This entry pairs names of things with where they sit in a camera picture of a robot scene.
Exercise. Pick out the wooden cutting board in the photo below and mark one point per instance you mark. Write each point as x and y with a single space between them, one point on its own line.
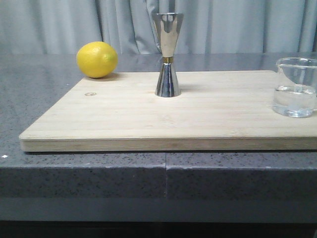
217 110

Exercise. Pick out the clear glass measuring beaker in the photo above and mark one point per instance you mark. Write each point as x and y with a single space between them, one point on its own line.
295 94

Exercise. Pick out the steel double jigger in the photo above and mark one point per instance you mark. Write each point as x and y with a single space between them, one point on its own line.
167 26

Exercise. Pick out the yellow lemon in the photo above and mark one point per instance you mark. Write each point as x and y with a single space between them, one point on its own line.
97 59

